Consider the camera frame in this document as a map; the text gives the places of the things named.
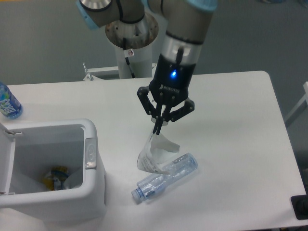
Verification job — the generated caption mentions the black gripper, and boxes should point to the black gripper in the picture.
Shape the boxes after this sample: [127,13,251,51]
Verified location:
[137,54,196,135]

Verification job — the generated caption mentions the blue labelled water bottle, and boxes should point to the blue labelled water bottle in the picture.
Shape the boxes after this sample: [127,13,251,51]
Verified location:
[0,82,23,119]

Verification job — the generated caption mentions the white trash can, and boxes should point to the white trash can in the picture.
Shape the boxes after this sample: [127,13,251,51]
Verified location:
[0,119,106,221]

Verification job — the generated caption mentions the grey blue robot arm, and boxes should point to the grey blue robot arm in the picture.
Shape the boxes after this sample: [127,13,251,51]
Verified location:
[76,0,218,134]

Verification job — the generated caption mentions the white frame at right edge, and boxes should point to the white frame at right edge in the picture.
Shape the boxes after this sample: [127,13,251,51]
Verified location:
[284,82,308,128]

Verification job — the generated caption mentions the white paper wrapper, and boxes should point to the white paper wrapper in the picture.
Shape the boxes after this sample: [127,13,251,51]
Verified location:
[137,133,180,175]

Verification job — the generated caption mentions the yellow trash in bin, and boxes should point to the yellow trash in bin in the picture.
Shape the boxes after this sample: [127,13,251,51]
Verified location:
[42,166,69,191]

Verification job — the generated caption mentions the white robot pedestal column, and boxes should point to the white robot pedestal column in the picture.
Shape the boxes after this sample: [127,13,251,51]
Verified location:
[105,13,159,79]

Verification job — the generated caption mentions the crushed clear plastic bottle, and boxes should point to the crushed clear plastic bottle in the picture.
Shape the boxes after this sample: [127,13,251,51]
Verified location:
[131,153,198,204]

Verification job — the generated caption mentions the black clamp at table edge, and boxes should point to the black clamp at table edge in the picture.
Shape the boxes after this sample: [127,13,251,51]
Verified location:
[291,194,308,220]

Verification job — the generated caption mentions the black cable on pedestal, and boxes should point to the black cable on pedestal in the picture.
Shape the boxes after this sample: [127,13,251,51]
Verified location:
[122,37,136,79]

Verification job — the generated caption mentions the white metal frame brackets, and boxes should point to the white metal frame brackets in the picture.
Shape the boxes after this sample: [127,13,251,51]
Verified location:
[82,62,158,81]

